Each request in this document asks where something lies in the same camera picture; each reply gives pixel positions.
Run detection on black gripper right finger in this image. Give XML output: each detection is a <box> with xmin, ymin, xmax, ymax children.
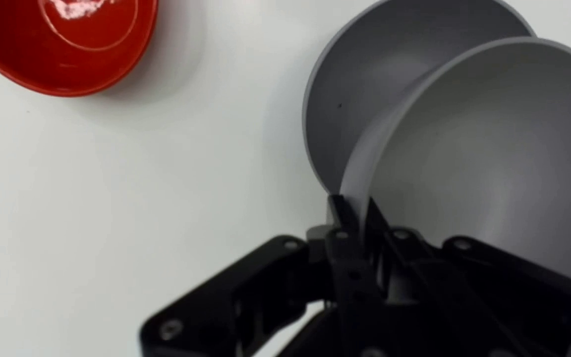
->
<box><xmin>362</xmin><ymin>197</ymin><xmax>571</xmax><ymax>357</ymax></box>

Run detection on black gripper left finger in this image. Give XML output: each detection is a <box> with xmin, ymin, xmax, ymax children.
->
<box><xmin>138</xmin><ymin>193</ymin><xmax>380</xmax><ymax>357</ymax></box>

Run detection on grey bowl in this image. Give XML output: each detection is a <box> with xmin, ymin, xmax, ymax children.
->
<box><xmin>303</xmin><ymin>0</ymin><xmax>537</xmax><ymax>199</ymax></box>
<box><xmin>338</xmin><ymin>36</ymin><xmax>571</xmax><ymax>294</ymax></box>

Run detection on red bowl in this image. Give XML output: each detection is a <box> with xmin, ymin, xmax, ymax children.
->
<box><xmin>0</xmin><ymin>0</ymin><xmax>160</xmax><ymax>100</ymax></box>

